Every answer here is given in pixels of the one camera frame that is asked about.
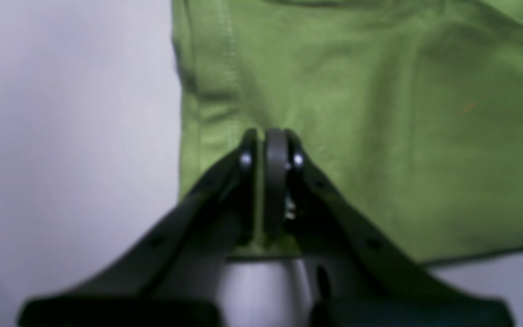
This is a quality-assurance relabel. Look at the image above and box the green T-shirt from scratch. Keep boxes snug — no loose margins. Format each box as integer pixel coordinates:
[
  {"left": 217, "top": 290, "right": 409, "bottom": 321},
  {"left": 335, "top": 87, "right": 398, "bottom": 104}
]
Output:
[{"left": 172, "top": 0, "right": 523, "bottom": 263}]

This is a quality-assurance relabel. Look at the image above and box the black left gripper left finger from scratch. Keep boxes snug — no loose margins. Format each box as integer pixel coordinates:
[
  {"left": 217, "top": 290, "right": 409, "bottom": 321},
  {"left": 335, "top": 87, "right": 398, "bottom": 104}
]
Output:
[{"left": 17, "top": 129, "right": 258, "bottom": 327}]

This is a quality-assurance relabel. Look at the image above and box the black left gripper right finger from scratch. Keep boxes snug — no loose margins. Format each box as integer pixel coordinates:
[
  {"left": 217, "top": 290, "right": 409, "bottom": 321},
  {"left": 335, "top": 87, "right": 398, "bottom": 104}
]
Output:
[{"left": 264, "top": 129, "right": 514, "bottom": 327}]

